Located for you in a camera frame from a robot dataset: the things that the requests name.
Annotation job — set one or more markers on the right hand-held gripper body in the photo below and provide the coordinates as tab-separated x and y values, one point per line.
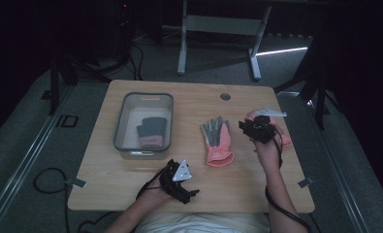
263	129

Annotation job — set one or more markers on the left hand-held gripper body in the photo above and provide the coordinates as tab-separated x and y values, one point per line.
181	173

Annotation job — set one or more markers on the pink glove with cartoon print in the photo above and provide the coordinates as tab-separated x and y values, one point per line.
284	136

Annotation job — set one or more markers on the pink glove with grey palm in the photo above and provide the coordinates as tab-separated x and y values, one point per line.
218	145

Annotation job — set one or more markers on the grey knit glove pink cuff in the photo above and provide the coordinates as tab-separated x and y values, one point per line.
152	131

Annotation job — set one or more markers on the grey plastic storage bin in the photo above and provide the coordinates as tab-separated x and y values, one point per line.
127	129

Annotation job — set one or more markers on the person's right hand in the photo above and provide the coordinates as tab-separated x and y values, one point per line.
268	153

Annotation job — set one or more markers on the person's left hand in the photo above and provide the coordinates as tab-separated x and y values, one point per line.
156	192

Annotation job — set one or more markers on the person's white shirt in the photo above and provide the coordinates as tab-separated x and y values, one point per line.
202	224

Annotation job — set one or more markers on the black metal stand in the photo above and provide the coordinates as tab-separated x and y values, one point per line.
55	84
318	90

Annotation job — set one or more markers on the small metal table clamp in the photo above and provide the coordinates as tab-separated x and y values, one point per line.
306	183
76	183

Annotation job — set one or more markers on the metal floor rail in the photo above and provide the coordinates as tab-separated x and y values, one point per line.
24	168
337	168

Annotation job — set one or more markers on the white metal desk frame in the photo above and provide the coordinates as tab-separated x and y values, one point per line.
223	25

